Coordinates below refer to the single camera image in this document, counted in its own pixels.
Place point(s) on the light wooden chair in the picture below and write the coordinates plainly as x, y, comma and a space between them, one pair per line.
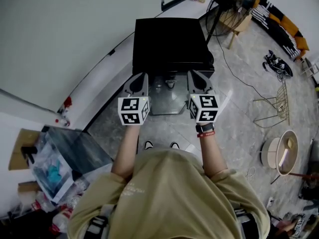
240, 26

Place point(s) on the round white side table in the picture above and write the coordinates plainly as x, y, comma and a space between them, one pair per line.
286, 153

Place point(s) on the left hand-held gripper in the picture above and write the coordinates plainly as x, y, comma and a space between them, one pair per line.
132, 108

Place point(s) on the brown cardboard box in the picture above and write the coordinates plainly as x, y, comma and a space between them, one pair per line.
21, 146

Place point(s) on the person's left shoe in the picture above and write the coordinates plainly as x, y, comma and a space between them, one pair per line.
148, 145

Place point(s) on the red wall fitting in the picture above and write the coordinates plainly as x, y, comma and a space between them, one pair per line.
67, 101

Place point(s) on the red wristband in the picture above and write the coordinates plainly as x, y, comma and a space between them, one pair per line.
206, 134

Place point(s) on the teal cloth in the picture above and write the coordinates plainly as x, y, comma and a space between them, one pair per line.
54, 172

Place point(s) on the black orange striped sofa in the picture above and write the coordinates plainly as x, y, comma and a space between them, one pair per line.
279, 26

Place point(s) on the person's right forearm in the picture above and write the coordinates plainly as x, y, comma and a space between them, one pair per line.
213, 153

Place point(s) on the white chair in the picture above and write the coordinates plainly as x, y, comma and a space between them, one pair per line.
310, 67

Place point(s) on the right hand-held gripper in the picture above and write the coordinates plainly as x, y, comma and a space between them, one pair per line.
205, 108

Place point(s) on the black floor fan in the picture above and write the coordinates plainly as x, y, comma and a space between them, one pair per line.
231, 1

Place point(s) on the black mini fridge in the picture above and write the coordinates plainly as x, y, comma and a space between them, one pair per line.
172, 43

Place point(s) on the black bag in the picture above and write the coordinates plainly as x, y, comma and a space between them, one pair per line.
276, 63

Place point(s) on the black wrist watch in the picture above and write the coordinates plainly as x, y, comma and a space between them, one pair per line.
205, 127

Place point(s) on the clear plastic box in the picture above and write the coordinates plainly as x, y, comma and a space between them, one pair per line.
53, 173

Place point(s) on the clear plastic bottle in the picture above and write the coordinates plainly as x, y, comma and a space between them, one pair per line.
61, 220

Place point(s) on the person's left forearm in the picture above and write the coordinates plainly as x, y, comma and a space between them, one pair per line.
125, 151

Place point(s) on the person's beige shirt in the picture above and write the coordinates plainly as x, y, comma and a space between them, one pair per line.
172, 198

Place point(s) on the dark glass table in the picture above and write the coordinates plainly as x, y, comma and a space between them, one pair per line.
82, 148

